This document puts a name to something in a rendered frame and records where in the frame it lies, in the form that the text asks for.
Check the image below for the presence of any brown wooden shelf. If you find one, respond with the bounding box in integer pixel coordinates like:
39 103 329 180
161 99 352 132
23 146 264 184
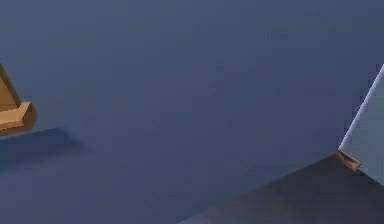
0 63 38 137

